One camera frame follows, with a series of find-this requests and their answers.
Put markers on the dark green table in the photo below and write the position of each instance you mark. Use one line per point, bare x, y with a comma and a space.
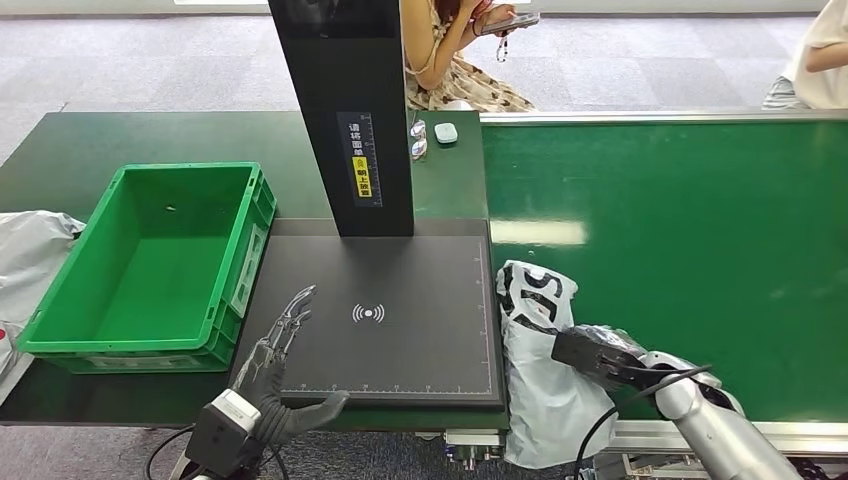
66, 152

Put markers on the metal conveyor motor bracket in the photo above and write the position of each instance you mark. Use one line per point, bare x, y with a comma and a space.
474, 440

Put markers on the person in white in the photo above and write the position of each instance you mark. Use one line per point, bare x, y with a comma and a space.
818, 73

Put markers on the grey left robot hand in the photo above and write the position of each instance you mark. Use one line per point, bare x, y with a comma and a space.
268, 391

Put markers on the clear eyeglasses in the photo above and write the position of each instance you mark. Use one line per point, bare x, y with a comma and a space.
418, 147

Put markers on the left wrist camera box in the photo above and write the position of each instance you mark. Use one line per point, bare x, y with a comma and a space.
222, 434

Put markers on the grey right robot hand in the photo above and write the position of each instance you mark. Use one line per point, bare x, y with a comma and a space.
619, 339

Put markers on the grey poly mailer bag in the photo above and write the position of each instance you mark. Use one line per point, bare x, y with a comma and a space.
26, 265

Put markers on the white package with black print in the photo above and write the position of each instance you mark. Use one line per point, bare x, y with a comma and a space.
543, 397

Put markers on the black inbound scanner machine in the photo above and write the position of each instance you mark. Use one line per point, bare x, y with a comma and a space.
404, 278

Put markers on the green plastic crate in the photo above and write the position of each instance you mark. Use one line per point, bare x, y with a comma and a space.
162, 265

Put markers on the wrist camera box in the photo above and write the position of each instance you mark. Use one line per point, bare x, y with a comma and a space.
583, 358
222, 434

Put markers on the green conveyor belt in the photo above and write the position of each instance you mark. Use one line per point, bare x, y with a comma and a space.
696, 232

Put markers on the smartphone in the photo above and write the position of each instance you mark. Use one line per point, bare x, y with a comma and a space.
511, 23

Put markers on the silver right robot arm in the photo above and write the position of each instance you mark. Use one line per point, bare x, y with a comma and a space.
715, 430

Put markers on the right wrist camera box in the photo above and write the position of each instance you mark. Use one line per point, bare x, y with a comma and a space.
583, 358

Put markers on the pale mint earbuds case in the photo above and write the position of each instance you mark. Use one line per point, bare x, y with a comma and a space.
446, 133

